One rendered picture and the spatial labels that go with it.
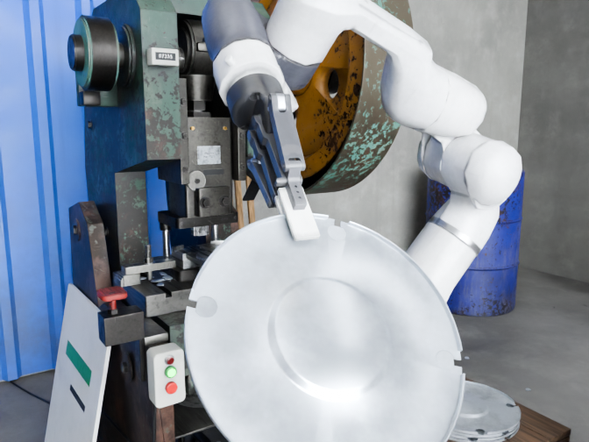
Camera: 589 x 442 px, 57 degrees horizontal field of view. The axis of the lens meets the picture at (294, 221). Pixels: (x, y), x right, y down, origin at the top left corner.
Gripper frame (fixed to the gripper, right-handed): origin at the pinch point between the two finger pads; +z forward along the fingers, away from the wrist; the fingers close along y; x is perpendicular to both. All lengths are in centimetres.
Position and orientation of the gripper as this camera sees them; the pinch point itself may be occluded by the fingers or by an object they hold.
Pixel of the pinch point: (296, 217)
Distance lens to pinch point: 61.3
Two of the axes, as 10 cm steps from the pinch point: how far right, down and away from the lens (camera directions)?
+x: 9.2, -0.7, 3.8
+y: 2.8, -5.8, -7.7
